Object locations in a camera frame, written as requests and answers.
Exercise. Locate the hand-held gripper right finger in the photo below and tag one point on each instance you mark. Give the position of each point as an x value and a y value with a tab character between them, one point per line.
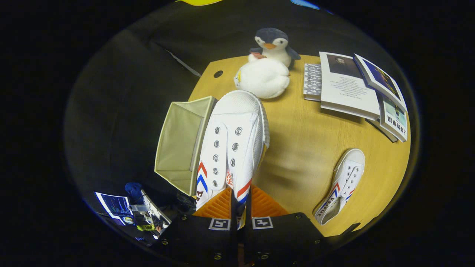
285	237

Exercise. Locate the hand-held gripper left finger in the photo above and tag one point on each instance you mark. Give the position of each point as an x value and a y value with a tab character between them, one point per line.
200	237

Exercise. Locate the white canvas shoe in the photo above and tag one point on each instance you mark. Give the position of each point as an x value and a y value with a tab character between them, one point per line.
347	174
233	122

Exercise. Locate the grey fabric storage box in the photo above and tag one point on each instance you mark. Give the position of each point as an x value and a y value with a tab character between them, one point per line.
182	141

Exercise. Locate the small blue object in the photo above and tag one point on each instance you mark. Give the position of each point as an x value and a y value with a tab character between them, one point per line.
133	190

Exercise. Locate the blue glowing screen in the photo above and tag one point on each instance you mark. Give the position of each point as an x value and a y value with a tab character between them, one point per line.
115	205

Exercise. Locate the white book with portrait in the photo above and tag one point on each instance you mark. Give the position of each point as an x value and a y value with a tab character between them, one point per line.
347	91

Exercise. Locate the white plush toy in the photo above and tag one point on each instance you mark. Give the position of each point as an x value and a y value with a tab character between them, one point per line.
263	78

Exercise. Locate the landscape cover book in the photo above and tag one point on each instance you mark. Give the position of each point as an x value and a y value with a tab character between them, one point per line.
395	118

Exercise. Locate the blue cover book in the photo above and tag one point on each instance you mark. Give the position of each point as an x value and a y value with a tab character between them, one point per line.
382	79

